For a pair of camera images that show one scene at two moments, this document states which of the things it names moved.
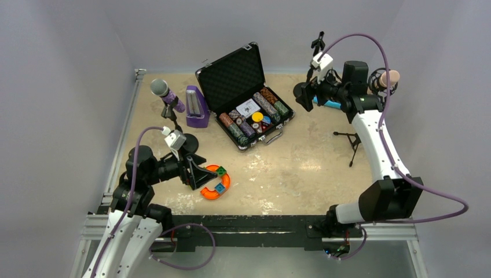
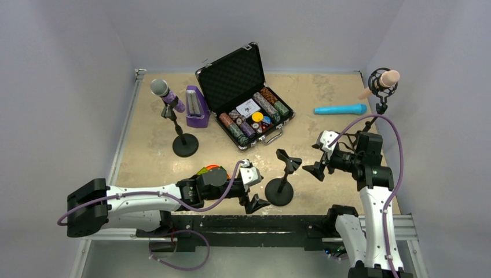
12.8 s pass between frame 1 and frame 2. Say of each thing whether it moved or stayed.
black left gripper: moved
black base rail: stayed
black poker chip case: stayed
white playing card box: stayed
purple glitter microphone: stayed
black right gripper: moved
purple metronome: stayed
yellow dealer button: stayed
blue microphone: moved
